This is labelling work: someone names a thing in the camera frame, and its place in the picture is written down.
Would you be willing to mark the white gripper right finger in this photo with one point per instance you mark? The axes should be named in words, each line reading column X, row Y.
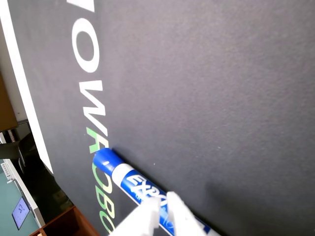
column 182, row 218

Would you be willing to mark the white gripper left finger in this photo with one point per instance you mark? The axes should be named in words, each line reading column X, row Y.
column 145, row 218

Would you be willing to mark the blue Expo dry-erase marker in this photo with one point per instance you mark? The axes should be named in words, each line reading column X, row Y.
column 108, row 162

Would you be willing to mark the brown wooden shelf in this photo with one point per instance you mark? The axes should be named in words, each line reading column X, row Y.
column 66, row 223

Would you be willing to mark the dark grey WOWROBO mat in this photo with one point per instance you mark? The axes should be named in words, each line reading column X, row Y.
column 197, row 98

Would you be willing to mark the small lit screen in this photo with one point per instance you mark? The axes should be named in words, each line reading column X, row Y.
column 21, row 211

